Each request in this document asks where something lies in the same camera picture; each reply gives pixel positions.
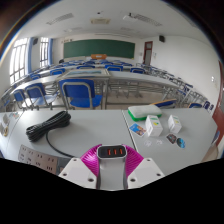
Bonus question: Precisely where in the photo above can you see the narrow window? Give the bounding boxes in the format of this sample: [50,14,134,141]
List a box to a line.
[39,37,50,68]

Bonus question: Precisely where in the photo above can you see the round blue sticker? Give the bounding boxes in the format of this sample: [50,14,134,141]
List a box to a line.
[176,137,187,149]

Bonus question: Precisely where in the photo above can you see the brown door with window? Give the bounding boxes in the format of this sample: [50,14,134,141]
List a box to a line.
[143,40,154,66]

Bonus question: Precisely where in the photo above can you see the large window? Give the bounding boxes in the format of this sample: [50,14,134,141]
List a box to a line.
[9,37,29,84]

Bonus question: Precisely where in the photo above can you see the green and white flat box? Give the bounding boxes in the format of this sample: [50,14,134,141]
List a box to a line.
[127,104,163,122]

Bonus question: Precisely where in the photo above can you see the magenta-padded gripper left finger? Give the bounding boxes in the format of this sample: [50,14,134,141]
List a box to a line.
[58,143,101,190]

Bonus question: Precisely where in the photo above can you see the ceiling lights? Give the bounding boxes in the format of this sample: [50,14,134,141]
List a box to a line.
[45,3,201,36]

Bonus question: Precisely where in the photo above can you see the blue printed card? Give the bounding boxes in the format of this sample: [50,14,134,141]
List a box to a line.
[129,123,148,138]

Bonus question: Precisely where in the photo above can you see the green blackboard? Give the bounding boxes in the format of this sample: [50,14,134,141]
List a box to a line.
[63,39,136,59]

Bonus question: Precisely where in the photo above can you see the white ceiling projector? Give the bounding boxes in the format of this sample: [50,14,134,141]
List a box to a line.
[122,13,138,22]

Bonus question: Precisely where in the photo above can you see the ceiling air conditioner vent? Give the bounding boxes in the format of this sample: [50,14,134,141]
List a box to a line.
[90,17,112,26]

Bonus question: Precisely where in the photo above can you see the red-brown door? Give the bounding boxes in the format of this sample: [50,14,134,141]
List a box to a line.
[213,59,224,138]

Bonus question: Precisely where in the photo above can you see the small white box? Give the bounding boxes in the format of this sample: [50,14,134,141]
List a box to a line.
[145,114,164,138]
[167,114,183,134]
[1,113,11,126]

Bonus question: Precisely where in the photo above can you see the dark square sticker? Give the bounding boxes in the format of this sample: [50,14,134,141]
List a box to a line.
[166,133,178,145]

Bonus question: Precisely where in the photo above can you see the black coiled cable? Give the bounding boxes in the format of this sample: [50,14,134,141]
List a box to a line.
[25,110,77,159]

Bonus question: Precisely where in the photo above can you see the grey classroom desks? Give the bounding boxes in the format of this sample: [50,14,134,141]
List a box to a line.
[1,59,209,111]

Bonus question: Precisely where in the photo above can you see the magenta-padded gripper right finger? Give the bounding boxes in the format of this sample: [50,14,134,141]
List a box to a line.
[124,144,166,190]

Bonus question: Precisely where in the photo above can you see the orange lectern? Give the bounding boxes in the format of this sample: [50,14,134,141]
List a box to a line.
[90,53,108,61]

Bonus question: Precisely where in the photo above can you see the grey power strip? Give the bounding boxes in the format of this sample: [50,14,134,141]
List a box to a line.
[18,144,60,175]

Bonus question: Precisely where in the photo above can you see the round yellow object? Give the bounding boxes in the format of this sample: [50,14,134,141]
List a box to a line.
[2,125,10,138]

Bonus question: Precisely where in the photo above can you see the white charger block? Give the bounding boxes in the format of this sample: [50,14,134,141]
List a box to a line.
[96,143,128,191]

